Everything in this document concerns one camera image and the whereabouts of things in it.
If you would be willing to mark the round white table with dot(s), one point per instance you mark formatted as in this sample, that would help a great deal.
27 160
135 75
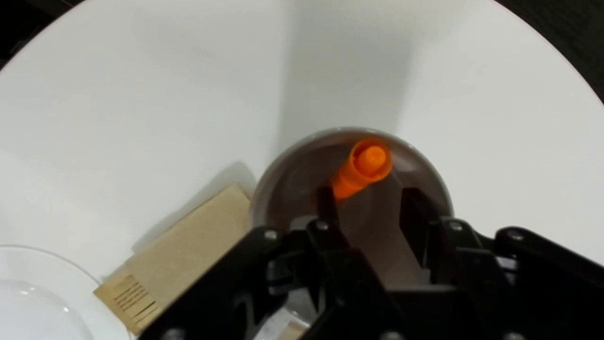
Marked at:
126 116

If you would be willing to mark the brown napkin near mug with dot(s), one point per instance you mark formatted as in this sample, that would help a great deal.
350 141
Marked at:
144 286

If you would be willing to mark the white ceramic mug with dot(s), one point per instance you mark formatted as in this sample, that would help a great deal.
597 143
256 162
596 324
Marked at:
288 198

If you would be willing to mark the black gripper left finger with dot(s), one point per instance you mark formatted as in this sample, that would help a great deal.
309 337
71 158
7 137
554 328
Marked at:
350 300

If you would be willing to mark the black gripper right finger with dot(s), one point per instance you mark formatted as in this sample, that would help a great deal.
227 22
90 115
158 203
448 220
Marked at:
448 251

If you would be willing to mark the orange marker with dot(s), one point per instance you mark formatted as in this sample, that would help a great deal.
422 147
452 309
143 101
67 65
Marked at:
367 164

